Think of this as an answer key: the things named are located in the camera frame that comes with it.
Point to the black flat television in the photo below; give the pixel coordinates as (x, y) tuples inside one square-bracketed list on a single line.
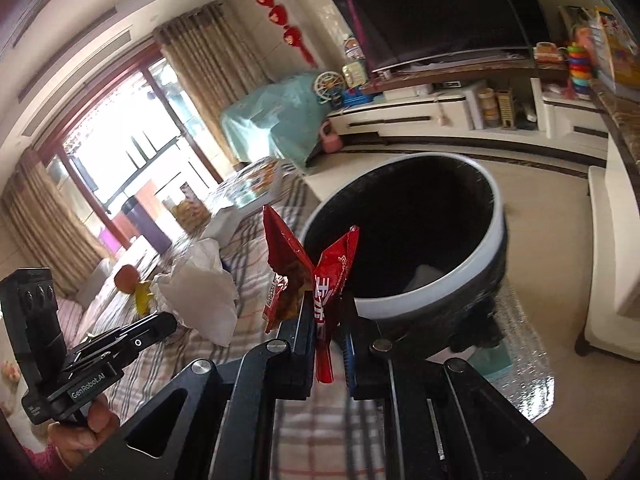
[(440, 10)]

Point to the blue plastic toy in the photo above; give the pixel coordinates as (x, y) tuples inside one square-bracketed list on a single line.
[(356, 96)]

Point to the yellow fruit peel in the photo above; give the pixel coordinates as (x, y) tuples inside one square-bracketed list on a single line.
[(143, 299)]

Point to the beige curtain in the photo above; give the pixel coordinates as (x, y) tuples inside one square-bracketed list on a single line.
[(45, 220), (210, 75)]

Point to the black bin with white rim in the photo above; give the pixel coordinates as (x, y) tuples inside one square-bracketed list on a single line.
[(400, 200)]

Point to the orange fruit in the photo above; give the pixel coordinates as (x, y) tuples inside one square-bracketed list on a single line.
[(126, 278)]

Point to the red snack wrapper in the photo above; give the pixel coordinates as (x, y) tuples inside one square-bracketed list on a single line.
[(286, 255)]

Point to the stacked round wooden containers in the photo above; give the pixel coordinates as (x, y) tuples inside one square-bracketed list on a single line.
[(487, 105)]

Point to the orange toy cash register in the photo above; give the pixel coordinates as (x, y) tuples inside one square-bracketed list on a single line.
[(549, 52)]

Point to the grey remote control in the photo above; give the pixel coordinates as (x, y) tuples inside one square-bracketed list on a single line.
[(529, 112)]

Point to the white tissue pack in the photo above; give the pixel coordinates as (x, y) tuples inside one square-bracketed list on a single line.
[(227, 221)]

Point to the crumpled white tissue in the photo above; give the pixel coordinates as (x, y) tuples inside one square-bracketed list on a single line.
[(200, 285)]

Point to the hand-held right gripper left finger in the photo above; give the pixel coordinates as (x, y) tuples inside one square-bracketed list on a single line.
[(299, 345)]

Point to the glass balcony door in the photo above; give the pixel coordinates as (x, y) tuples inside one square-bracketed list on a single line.
[(125, 150)]

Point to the pink kettlebell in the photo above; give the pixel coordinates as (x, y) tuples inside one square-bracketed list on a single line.
[(330, 141)]

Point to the printed cardboard box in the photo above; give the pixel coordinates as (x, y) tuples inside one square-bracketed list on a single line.
[(254, 181)]

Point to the white side cabinet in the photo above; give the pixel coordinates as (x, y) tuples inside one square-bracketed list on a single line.
[(607, 260)]

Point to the teal cloth cover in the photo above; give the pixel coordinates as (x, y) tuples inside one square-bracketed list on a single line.
[(270, 115)]

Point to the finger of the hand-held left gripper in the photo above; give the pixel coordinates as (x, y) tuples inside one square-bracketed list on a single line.
[(155, 322), (127, 344)]

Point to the person's left forearm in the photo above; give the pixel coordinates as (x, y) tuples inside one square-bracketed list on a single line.
[(42, 460)]

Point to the black set-top box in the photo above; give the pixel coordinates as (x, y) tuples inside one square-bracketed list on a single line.
[(446, 84)]

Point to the brown marble shelf top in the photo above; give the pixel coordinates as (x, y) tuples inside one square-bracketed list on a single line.
[(622, 130)]

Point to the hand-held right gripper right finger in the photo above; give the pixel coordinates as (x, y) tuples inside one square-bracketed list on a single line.
[(351, 360)]

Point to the pale picture book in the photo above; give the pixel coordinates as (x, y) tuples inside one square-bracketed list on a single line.
[(575, 22)]

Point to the flat white box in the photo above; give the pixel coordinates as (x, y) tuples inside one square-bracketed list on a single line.
[(405, 92)]

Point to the yellow snack tub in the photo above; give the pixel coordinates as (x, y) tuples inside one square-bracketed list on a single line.
[(191, 211)]

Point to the silver foil mat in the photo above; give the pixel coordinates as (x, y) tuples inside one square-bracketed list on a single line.
[(525, 365)]

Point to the red hanging knot ornament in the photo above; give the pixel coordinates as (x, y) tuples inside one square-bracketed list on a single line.
[(277, 12)]

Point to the white paper scrap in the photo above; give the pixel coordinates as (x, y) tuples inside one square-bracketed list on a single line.
[(425, 279)]

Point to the yellow picture book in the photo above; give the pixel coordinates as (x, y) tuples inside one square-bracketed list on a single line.
[(620, 50)]

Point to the white television cabinet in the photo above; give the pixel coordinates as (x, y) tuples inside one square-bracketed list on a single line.
[(450, 125)]

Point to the toy ferris wheel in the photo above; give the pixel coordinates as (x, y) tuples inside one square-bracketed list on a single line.
[(327, 87)]

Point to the person's left hand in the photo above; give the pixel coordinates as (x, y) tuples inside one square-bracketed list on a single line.
[(95, 420)]

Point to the plaid covered sofa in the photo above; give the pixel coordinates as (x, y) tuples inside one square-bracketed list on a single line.
[(250, 280)]

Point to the pink hanging toy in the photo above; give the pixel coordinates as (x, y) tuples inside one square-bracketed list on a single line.
[(442, 119)]

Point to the wooden slatted rack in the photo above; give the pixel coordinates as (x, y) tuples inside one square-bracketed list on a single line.
[(506, 110)]

